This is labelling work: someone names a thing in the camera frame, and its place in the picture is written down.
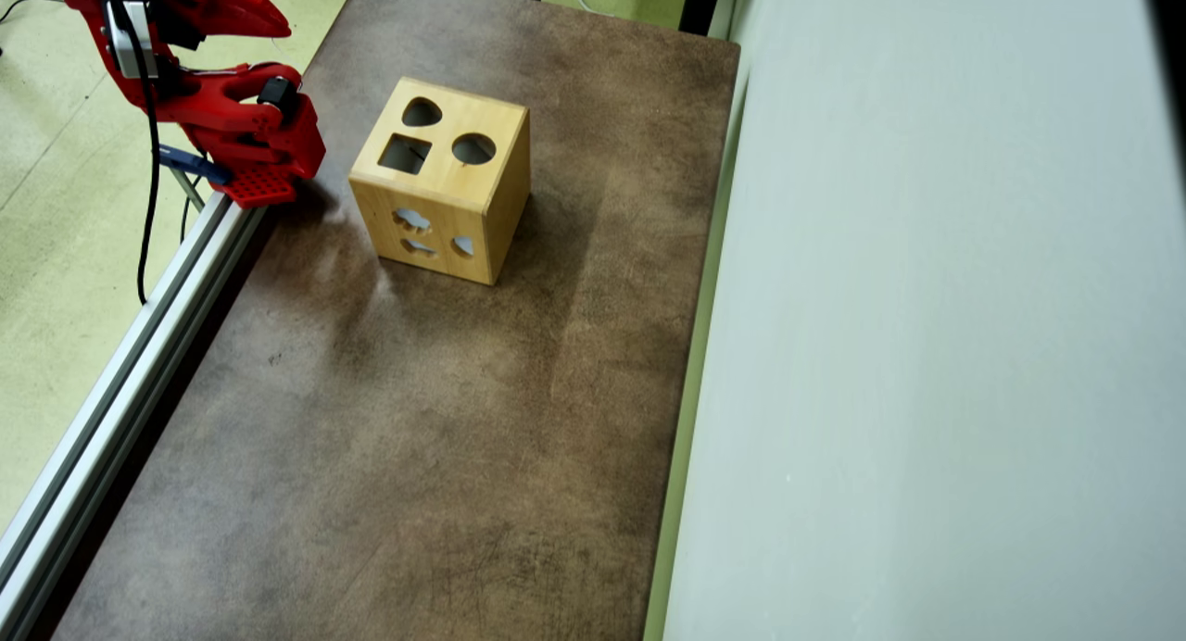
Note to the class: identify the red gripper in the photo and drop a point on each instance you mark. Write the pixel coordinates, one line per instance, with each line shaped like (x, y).
(139, 6)

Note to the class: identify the red robot arm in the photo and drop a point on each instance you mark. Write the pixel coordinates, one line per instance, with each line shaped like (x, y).
(232, 104)

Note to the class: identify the wooden shape sorter box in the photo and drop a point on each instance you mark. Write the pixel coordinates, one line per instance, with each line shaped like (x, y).
(482, 113)

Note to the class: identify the white partition panel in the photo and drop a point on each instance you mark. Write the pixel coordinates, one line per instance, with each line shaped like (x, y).
(927, 298)

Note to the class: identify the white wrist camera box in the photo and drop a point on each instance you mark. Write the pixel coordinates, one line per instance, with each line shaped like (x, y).
(118, 48)

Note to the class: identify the aluminium profile rail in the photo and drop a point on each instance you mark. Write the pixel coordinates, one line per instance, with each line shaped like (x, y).
(120, 382)

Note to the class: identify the black vertical post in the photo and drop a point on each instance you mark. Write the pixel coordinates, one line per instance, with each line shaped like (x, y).
(701, 2)

